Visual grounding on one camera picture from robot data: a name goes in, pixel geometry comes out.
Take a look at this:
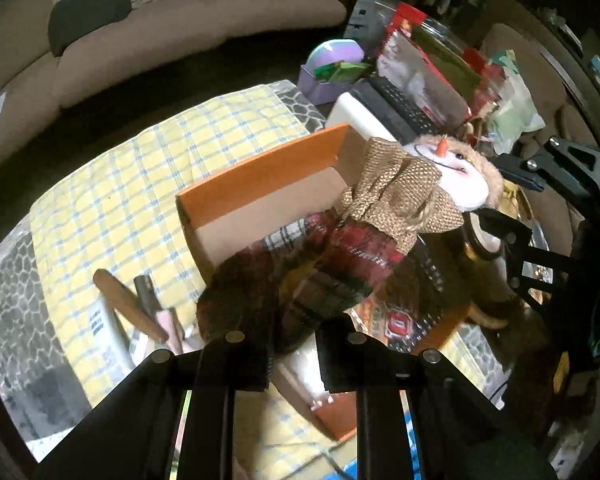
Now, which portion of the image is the plaid snowman doll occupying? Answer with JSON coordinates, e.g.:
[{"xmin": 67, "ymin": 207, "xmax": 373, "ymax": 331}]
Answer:
[{"xmin": 195, "ymin": 135, "xmax": 506, "ymax": 357}]

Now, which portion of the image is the brown sofa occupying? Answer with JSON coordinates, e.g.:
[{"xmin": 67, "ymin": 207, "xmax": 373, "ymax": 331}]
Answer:
[{"xmin": 0, "ymin": 0, "xmax": 349, "ymax": 173}]

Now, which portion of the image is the gold-rimmed floral bowl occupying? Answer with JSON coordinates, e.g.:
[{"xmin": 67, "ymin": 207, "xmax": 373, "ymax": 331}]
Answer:
[{"xmin": 461, "ymin": 209, "xmax": 507, "ymax": 264}]

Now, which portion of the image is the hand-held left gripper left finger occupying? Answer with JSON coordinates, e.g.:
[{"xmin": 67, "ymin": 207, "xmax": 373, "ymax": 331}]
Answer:
[{"xmin": 35, "ymin": 331, "xmax": 277, "ymax": 480}]

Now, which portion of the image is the black cushion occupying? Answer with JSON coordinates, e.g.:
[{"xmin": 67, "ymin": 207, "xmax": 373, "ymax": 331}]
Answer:
[{"xmin": 48, "ymin": 0, "xmax": 133, "ymax": 57}]

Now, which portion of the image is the yellow checked tablecloth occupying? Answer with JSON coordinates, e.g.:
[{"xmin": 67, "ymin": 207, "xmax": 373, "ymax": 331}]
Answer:
[{"xmin": 29, "ymin": 81, "xmax": 508, "ymax": 480}]

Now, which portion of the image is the printed snack packet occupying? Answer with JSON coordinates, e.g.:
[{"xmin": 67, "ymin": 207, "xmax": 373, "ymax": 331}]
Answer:
[{"xmin": 349, "ymin": 294, "xmax": 452, "ymax": 357}]

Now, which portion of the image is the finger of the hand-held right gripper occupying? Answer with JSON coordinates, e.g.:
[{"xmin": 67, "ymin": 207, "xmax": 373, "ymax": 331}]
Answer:
[
  {"xmin": 476, "ymin": 207, "xmax": 582, "ymax": 312},
  {"xmin": 492, "ymin": 135, "xmax": 600, "ymax": 202}
]

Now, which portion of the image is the black keyboard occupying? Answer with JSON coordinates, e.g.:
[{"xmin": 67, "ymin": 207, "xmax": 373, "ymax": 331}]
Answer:
[{"xmin": 352, "ymin": 75, "xmax": 444, "ymax": 147}]

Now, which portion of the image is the brown armchair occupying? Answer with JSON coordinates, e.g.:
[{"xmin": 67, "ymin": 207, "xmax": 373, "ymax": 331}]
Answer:
[{"xmin": 479, "ymin": 22, "xmax": 598, "ymax": 241}]

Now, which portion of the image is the white plastic box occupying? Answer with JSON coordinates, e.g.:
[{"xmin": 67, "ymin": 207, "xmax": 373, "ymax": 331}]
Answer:
[{"xmin": 324, "ymin": 91, "xmax": 407, "ymax": 144}]

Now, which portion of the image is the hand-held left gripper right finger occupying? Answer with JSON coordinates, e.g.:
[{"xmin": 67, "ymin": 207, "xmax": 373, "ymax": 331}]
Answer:
[{"xmin": 316, "ymin": 329, "xmax": 557, "ymax": 480}]

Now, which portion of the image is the white tube packet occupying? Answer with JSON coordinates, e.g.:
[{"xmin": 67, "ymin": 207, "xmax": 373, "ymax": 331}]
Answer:
[{"xmin": 87, "ymin": 295, "xmax": 132, "ymax": 377}]

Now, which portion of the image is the red snack packets pile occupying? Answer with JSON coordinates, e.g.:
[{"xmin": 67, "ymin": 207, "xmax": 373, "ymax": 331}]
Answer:
[{"xmin": 376, "ymin": 2, "xmax": 482, "ymax": 127}]

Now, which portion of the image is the purple box with lid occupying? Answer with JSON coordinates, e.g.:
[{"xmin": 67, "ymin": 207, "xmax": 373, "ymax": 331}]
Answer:
[{"xmin": 299, "ymin": 38, "xmax": 367, "ymax": 107}]

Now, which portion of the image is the orange cardboard box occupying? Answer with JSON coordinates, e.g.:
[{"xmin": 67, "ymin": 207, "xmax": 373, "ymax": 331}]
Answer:
[{"xmin": 175, "ymin": 122, "xmax": 477, "ymax": 442}]

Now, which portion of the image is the pale green plastic bag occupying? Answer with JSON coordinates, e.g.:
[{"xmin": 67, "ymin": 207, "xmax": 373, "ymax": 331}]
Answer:
[{"xmin": 486, "ymin": 50, "xmax": 547, "ymax": 157}]

